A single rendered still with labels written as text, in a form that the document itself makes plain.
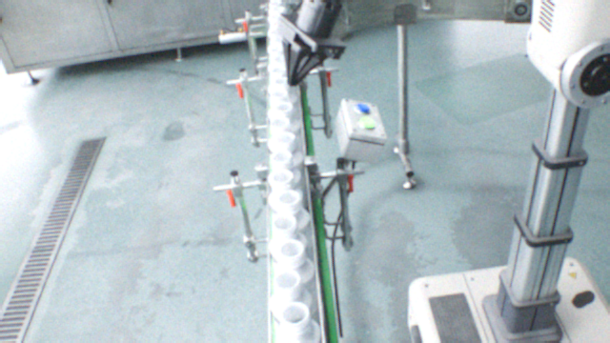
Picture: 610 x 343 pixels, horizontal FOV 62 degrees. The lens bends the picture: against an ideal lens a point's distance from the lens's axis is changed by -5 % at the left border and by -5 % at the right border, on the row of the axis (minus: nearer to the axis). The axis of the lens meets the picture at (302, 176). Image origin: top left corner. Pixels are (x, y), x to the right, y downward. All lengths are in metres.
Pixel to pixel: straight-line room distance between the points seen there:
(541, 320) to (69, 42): 3.79
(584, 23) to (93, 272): 2.23
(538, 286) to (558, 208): 0.29
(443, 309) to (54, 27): 3.55
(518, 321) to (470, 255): 0.72
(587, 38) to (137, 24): 3.56
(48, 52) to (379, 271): 3.21
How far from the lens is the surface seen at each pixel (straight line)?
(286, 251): 0.80
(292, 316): 0.73
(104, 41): 4.40
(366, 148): 1.11
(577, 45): 1.16
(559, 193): 1.43
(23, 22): 4.55
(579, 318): 1.92
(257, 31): 1.76
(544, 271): 1.61
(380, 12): 2.36
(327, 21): 0.81
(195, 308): 2.32
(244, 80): 1.42
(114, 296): 2.50
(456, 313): 1.85
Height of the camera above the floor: 1.71
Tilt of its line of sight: 37 degrees down
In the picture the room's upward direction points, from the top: 8 degrees counter-clockwise
